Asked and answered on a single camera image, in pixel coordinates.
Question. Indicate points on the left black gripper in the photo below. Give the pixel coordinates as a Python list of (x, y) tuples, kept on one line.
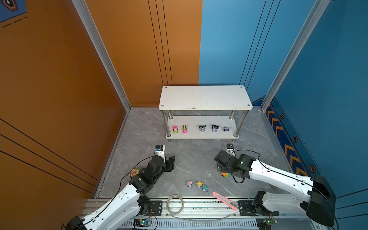
[(170, 164)]

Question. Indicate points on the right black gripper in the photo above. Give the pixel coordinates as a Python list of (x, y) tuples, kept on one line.
[(221, 169)]

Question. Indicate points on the pink green toy truck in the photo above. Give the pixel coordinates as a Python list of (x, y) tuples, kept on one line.
[(175, 130)]

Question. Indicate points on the black purple figurine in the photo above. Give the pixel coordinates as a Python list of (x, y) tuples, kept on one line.
[(202, 128), (214, 127)]

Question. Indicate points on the pink toy car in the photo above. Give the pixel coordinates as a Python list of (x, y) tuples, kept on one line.
[(184, 129)]

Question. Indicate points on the orange green toy car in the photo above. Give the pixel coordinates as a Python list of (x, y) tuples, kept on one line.
[(225, 175)]

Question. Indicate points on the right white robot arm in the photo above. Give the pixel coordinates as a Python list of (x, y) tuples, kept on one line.
[(312, 196)]

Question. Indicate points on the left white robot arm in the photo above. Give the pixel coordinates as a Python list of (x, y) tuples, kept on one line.
[(128, 202)]

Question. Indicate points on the yellow small figurine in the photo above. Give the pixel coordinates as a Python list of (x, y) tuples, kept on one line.
[(199, 184)]

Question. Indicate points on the pink utility knife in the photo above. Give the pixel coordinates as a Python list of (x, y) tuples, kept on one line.
[(231, 204)]

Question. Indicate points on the clear coiled tube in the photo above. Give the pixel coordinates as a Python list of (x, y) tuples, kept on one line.
[(197, 209)]

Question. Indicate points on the white two-tier shelf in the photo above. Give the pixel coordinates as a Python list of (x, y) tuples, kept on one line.
[(233, 98)]

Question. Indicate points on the left green circuit board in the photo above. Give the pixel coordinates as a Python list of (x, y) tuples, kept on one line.
[(142, 223)]

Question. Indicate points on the green circuit board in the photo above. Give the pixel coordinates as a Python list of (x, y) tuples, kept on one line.
[(266, 224), (142, 223)]

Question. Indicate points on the right green circuit board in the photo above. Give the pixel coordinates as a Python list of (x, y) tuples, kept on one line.
[(266, 224)]

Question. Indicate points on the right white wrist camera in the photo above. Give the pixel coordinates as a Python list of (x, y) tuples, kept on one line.
[(230, 149)]

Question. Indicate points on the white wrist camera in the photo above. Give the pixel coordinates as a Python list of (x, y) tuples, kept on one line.
[(160, 151), (230, 149)]

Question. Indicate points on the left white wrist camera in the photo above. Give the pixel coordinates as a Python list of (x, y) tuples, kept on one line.
[(160, 151)]

